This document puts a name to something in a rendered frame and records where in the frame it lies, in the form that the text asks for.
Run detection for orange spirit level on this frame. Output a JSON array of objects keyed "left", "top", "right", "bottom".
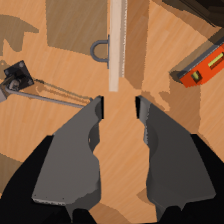
[{"left": 176, "top": 36, "right": 224, "bottom": 88}]

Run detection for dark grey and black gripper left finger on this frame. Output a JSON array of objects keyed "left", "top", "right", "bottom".
[{"left": 0, "top": 95, "right": 104, "bottom": 224}]

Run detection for brown wooden cabinet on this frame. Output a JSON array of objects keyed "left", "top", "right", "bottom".
[{"left": 90, "top": 0, "right": 224, "bottom": 92}]

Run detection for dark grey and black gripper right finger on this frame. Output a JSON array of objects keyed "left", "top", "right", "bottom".
[{"left": 135, "top": 95, "right": 224, "bottom": 224}]

